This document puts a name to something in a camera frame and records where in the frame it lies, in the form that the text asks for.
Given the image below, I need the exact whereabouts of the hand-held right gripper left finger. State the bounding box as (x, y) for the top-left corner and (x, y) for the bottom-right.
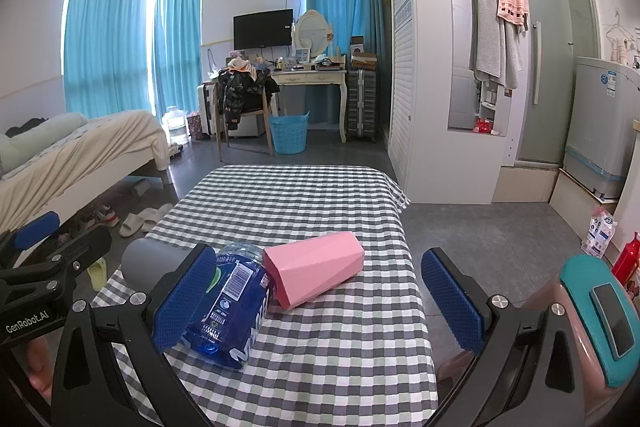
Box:
(50, 243), (218, 427)

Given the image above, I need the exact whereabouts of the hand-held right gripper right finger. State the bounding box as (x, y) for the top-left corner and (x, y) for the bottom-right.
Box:
(421, 248), (596, 427)

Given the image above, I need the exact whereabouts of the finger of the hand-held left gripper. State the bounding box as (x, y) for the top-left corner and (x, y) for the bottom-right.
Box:
(0, 211), (61, 266)
(0, 227), (113, 292)

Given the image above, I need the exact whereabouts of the pink faceted cup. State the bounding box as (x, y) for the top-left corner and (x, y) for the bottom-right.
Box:
(262, 231), (365, 310)

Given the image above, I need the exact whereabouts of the grey cup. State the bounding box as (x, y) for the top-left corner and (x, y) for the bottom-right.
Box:
(121, 238), (198, 296)

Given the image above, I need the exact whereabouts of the person's left hand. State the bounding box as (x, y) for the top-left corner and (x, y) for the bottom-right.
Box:
(24, 336), (54, 402)

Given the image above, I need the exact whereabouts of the yellow green slipper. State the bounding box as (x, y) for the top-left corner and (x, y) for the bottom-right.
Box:
(87, 257), (109, 292)

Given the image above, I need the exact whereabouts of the white sneaker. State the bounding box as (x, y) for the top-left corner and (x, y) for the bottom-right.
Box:
(95, 205), (121, 228)

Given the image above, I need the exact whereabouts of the white slipper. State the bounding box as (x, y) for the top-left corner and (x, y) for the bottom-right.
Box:
(142, 203), (174, 233)
(119, 212), (149, 238)

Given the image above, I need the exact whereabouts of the blue plastic bottle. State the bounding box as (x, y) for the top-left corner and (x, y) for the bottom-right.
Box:
(180, 243), (276, 370)

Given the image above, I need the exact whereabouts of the bed with beige blanket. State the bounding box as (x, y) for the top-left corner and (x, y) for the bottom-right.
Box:
(0, 109), (171, 233)

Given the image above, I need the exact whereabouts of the pale green pillow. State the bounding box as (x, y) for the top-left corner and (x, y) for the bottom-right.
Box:
(0, 113), (88, 170)

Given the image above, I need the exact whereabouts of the pink bin with teal lid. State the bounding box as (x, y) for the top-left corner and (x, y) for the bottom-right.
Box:
(437, 254), (640, 427)

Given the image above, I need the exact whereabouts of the checkered tablecloth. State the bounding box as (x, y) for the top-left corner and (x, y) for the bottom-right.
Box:
(92, 164), (441, 427)

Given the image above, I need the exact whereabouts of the clear water jug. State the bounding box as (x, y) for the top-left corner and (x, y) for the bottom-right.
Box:
(165, 106), (192, 146)

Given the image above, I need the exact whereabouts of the white refill bag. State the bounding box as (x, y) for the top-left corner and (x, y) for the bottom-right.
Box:
(582, 207), (619, 258)

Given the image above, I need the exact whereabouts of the pink patterned bag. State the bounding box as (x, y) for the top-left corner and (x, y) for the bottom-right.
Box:
(186, 111), (205, 140)

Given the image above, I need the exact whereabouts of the red bottle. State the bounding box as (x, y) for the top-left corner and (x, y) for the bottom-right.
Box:
(611, 232), (640, 288)

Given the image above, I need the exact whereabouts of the white suitcase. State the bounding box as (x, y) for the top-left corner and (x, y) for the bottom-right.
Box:
(198, 83), (221, 138)

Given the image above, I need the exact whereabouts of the wide blue window curtain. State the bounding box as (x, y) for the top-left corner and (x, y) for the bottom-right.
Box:
(62, 0), (156, 120)

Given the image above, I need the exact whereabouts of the blue laundry basket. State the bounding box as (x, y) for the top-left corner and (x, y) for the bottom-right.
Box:
(270, 111), (311, 156)

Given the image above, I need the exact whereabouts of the wooden chair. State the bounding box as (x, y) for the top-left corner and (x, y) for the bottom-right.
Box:
(212, 77), (281, 158)

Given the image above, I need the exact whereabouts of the dark jacket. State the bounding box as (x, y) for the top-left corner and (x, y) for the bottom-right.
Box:
(217, 67), (280, 130)

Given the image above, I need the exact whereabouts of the silver suitcase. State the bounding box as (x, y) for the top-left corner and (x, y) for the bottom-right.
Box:
(346, 68), (379, 143)

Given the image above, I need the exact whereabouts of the narrow blue window curtain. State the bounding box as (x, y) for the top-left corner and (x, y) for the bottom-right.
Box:
(152, 0), (203, 110)

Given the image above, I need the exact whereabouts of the white washing machine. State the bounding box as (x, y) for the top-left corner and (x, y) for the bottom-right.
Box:
(562, 56), (640, 200)

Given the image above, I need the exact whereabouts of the wardrobe mirror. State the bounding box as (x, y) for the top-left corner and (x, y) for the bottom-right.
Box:
(442, 0), (506, 136)

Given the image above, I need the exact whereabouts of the white wardrobe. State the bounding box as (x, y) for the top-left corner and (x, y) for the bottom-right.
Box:
(382, 0), (526, 206)

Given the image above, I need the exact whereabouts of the cream dressing table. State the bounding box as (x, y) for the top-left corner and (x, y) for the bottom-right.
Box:
(272, 69), (348, 144)

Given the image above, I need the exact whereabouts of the frosted glass sliding door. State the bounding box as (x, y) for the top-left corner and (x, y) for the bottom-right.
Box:
(510, 0), (601, 168)

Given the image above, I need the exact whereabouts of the grey hanging towel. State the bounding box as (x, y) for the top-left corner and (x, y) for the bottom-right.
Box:
(469, 0), (521, 90)

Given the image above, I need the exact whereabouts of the black television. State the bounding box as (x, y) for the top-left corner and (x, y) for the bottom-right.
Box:
(233, 9), (294, 50)

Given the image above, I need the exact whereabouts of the oval vanity mirror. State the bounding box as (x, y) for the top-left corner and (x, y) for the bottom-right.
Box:
(296, 9), (333, 50)

